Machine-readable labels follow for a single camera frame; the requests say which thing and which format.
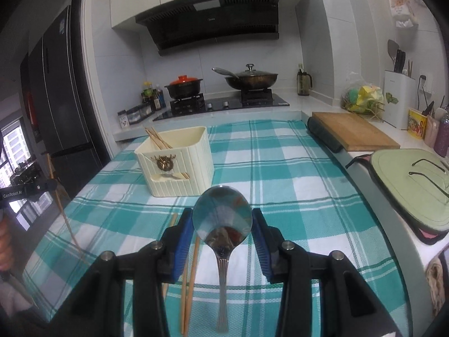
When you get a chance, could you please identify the large steel spoon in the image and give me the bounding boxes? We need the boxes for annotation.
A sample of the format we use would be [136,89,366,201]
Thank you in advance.
[193,186,253,333]

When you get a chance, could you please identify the person's left hand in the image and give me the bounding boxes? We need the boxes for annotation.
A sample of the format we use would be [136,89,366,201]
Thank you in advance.
[0,216,15,272]

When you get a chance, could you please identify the teal white plaid tablecloth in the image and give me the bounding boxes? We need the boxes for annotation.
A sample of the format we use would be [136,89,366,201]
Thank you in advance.
[23,120,410,336]

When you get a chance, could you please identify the cream ribbed utensil holder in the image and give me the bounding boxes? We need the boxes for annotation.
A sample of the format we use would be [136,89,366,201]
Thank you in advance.
[135,126,215,197]

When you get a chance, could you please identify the black refrigerator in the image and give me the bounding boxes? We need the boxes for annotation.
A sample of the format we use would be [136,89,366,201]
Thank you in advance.
[28,6,110,198]

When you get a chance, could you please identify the spice rack jars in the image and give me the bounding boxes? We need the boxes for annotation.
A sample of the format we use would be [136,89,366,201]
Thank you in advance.
[117,104,153,129]

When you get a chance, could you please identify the black gas stove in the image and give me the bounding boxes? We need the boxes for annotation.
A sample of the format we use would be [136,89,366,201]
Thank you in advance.
[154,89,290,121]

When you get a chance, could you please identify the wooden cutting board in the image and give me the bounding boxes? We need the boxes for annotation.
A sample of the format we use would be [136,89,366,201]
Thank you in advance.
[310,112,400,152]

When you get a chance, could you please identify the condiment bottles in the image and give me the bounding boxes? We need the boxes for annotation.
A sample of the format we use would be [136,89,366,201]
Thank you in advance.
[141,81,166,112]

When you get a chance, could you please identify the black pot with orange lid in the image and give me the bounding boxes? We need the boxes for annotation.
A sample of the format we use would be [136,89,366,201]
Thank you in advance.
[165,75,202,100]

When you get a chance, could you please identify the green pot holder mat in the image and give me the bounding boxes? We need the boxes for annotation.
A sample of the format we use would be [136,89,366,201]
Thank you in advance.
[345,147,449,246]

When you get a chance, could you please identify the black wok with glass lid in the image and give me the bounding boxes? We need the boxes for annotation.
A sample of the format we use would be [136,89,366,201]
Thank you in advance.
[212,64,278,91]

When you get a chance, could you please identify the dark glass kettle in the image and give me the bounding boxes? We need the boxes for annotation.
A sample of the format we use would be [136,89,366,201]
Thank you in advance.
[297,69,313,96]

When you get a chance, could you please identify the bag of yellow green sponges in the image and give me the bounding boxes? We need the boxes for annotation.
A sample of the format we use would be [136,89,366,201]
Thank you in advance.
[340,72,385,120]

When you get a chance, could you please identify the yellow snack packet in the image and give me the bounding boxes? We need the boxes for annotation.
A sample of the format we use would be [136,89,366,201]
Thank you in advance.
[407,108,427,139]

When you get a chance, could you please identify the white knife block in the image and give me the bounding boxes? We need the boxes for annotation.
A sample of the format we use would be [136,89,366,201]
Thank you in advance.
[382,39,417,131]

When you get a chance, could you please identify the black range hood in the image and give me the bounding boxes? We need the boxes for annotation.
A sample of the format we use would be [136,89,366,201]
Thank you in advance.
[136,0,280,56]

